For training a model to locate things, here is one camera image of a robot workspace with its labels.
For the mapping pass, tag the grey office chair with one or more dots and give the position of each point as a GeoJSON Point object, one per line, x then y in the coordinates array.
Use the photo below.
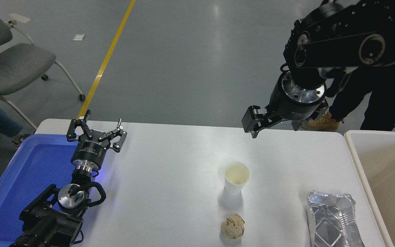
{"type": "Point", "coordinates": [12, 68]}

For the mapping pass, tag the crumpled tan paper ball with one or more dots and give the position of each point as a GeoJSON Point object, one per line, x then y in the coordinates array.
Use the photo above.
{"type": "Point", "coordinates": [232, 226]}

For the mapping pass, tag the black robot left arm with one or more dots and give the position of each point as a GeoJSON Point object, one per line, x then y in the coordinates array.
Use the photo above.
{"type": "Point", "coordinates": [46, 223]}

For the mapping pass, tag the seated person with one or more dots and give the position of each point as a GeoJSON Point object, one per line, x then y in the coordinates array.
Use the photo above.
{"type": "Point", "coordinates": [0, 120]}

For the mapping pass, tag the white paper scrap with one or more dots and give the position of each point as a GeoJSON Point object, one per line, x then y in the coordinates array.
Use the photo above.
{"type": "Point", "coordinates": [79, 37]}

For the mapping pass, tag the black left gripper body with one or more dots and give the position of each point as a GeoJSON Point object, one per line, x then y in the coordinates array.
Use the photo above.
{"type": "Point", "coordinates": [89, 152]}

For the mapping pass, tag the standing person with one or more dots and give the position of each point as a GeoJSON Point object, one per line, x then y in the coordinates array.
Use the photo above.
{"type": "Point", "coordinates": [382, 99]}

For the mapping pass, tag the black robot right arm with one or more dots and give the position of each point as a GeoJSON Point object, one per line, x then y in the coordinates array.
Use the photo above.
{"type": "Point", "coordinates": [341, 34]}

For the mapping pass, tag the silver foil tray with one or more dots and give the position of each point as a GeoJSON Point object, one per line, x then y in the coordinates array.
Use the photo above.
{"type": "Point", "coordinates": [333, 223]}

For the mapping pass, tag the blue plastic tray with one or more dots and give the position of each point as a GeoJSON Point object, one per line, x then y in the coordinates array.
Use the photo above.
{"type": "Point", "coordinates": [29, 171]}

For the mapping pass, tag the white paper cup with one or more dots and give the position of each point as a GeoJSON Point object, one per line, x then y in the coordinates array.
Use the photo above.
{"type": "Point", "coordinates": [236, 181]}

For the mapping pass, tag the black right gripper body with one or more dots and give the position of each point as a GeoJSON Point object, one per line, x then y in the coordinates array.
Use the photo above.
{"type": "Point", "coordinates": [286, 108]}

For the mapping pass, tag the large pale bin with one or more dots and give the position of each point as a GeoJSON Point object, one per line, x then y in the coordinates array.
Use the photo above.
{"type": "Point", "coordinates": [389, 178]}

